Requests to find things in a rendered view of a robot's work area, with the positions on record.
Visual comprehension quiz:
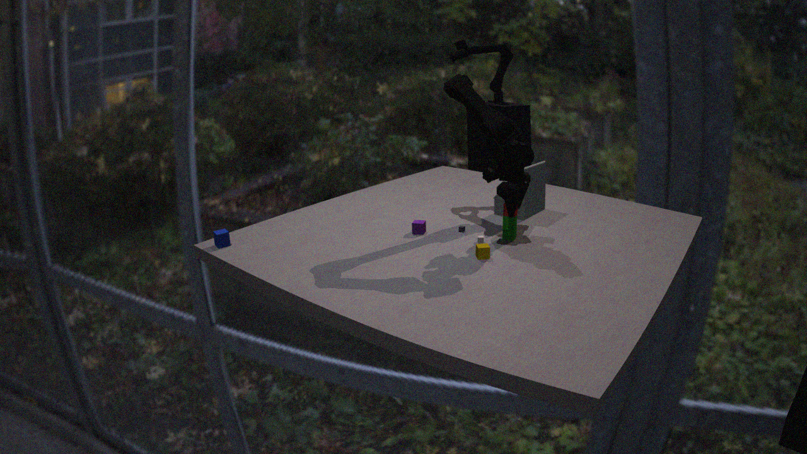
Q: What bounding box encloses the purple cube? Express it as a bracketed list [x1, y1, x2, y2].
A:
[412, 220, 426, 235]

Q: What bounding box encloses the yellow block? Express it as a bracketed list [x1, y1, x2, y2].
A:
[476, 243, 490, 260]

